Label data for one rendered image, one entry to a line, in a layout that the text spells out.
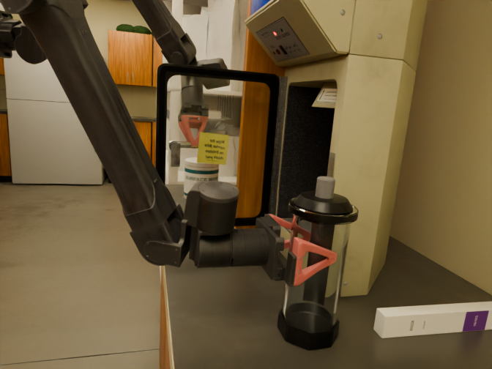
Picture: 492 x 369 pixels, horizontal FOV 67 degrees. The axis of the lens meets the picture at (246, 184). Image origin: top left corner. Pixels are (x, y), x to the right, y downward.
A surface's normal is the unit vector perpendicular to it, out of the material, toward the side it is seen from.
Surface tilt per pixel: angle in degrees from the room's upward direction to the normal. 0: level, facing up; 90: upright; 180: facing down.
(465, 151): 90
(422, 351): 0
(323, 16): 90
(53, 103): 90
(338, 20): 90
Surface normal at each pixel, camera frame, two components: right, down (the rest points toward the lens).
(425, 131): -0.97, -0.01
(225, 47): -0.41, 0.28
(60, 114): 0.25, 0.23
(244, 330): 0.07, -0.97
